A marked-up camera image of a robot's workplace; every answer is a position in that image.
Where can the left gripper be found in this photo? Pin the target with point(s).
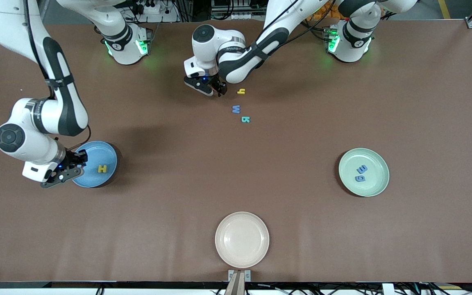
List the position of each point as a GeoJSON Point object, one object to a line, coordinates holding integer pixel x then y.
{"type": "Point", "coordinates": [218, 85]}

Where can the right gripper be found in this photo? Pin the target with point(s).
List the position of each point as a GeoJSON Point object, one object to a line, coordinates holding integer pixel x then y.
{"type": "Point", "coordinates": [72, 158]}

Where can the teal foam letter B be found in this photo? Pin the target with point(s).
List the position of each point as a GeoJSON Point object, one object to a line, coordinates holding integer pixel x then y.
{"type": "Point", "coordinates": [245, 119]}

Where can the blue foam letter m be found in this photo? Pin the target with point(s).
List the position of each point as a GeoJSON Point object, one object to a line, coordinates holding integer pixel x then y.
{"type": "Point", "coordinates": [361, 168]}

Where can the blue foam letter g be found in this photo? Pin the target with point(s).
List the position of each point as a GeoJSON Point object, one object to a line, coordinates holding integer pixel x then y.
{"type": "Point", "coordinates": [359, 178]}

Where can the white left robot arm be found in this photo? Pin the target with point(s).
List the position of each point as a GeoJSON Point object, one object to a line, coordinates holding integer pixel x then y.
{"type": "Point", "coordinates": [285, 16]}

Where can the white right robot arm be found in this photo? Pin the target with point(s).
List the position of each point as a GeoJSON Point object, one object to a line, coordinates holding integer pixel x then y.
{"type": "Point", "coordinates": [2, 16]}

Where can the blue plate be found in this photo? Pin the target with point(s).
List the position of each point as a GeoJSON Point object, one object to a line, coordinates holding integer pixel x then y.
{"type": "Point", "coordinates": [100, 153]}

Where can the beige plate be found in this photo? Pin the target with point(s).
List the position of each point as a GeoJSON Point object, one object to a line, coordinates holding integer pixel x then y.
{"type": "Point", "coordinates": [242, 239]}

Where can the green plate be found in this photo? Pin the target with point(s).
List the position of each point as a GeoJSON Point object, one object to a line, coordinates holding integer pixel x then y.
{"type": "Point", "coordinates": [364, 188]}

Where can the blue foam letter W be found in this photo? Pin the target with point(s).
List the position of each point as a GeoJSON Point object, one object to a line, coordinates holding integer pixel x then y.
{"type": "Point", "coordinates": [236, 109]}

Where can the white power strip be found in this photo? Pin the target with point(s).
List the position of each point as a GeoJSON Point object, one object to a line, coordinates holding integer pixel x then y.
{"type": "Point", "coordinates": [158, 10]}

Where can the background equipment rack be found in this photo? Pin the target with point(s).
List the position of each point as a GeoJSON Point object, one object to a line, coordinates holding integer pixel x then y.
{"type": "Point", "coordinates": [240, 8]}

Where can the bag of orange objects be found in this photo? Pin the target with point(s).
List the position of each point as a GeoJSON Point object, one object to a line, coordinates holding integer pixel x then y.
{"type": "Point", "coordinates": [326, 14]}

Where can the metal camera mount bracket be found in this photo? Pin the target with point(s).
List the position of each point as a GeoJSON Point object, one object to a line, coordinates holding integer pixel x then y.
{"type": "Point", "coordinates": [239, 282]}

